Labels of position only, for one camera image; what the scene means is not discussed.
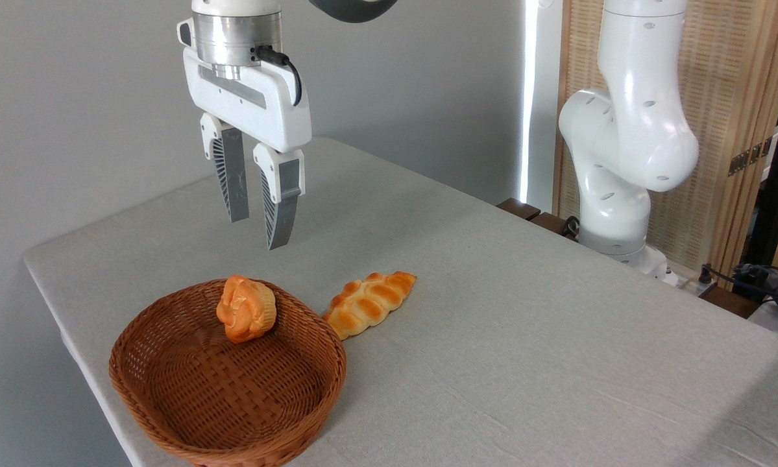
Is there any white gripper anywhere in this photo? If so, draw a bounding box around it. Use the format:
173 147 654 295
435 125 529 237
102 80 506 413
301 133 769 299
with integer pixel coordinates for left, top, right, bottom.
177 18 312 250

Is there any braided golden bread loaf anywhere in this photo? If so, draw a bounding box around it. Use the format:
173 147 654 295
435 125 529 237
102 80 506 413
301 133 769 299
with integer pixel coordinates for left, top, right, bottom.
322 271 418 341

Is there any orange muffin shaped bread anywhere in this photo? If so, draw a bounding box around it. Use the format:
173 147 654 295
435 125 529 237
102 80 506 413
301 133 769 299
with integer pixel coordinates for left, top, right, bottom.
216 274 278 344

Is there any brown wicker basket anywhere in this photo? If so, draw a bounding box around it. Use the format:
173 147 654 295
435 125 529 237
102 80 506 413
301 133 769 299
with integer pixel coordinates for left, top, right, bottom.
108 279 348 467

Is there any silver cylindrical wrist flange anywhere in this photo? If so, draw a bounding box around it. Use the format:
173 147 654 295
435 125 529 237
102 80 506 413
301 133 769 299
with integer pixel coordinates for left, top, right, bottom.
192 12 283 80

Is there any grey tablecloth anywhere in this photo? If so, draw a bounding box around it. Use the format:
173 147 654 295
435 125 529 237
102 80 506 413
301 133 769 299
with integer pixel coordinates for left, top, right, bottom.
23 136 778 467

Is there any brass screen hinge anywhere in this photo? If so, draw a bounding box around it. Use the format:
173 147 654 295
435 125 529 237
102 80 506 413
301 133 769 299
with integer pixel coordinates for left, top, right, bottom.
728 136 773 177

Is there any black metal stand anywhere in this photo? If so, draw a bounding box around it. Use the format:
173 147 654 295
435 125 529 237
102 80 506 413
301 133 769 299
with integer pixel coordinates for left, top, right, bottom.
742 32 778 267

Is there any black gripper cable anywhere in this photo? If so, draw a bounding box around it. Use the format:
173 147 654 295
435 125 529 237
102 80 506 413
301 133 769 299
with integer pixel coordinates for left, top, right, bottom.
254 45 302 106

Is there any white door frame post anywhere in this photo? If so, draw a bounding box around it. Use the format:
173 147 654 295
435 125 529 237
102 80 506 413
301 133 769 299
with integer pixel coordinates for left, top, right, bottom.
520 0 565 211

